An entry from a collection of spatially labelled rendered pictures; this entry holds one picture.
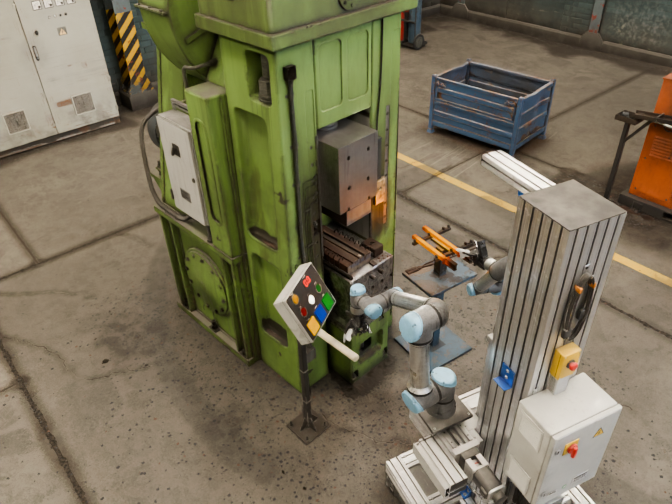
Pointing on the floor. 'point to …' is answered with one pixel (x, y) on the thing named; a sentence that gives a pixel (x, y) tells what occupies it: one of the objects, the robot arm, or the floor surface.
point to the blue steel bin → (491, 104)
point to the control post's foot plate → (308, 427)
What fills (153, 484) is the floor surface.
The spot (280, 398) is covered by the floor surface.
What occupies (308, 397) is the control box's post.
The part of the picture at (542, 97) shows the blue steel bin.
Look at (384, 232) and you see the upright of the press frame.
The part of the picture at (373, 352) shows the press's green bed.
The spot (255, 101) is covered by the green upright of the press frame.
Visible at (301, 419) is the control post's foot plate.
